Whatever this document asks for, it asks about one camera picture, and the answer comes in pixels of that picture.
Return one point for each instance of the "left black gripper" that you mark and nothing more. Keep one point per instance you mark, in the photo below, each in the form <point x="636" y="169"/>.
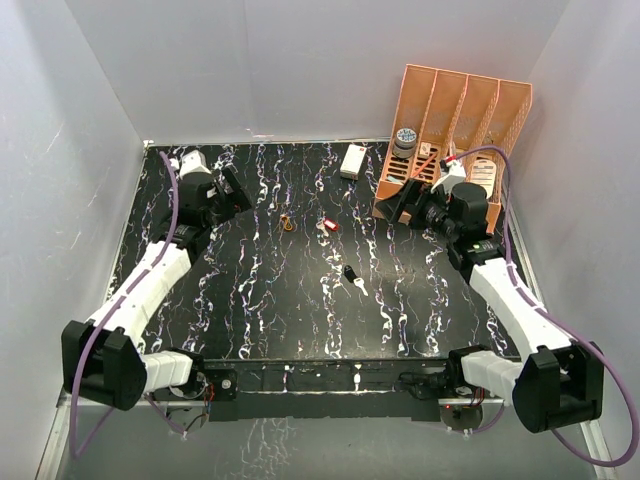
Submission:
<point x="238" y="199"/>

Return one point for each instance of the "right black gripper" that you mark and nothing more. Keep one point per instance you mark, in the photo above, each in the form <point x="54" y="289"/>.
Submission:
<point x="408" y="201"/>

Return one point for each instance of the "orange keyring carabiner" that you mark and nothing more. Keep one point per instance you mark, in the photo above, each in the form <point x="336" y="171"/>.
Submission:
<point x="287" y="223"/>

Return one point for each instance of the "key with red tag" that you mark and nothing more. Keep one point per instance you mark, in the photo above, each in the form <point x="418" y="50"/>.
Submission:
<point x="327" y="226"/>

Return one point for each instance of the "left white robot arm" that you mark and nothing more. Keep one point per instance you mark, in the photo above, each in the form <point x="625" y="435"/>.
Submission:
<point x="100" y="356"/>

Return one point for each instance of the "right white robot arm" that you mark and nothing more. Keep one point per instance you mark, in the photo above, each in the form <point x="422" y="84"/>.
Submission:
<point x="556" y="382"/>

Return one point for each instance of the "grey round tape tin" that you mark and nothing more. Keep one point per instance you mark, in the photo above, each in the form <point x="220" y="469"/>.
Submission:
<point x="404" y="143"/>

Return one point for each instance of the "white small box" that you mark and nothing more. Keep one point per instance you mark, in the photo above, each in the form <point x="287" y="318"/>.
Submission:
<point x="352" y="162"/>

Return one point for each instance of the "white labelled package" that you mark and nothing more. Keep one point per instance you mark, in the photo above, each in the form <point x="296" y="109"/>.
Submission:
<point x="484" y="173"/>

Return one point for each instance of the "orange file organizer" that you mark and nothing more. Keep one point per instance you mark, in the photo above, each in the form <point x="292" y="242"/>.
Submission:
<point x="452" y="112"/>

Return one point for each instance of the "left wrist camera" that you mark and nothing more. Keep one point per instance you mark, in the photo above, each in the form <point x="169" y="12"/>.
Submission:
<point x="190" y="163"/>

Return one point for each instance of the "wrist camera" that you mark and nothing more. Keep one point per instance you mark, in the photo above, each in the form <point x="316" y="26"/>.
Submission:
<point x="453" y="174"/>
<point x="190" y="163"/>

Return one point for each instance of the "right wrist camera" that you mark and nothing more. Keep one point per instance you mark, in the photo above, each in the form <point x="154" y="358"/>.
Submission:
<point x="453" y="174"/>

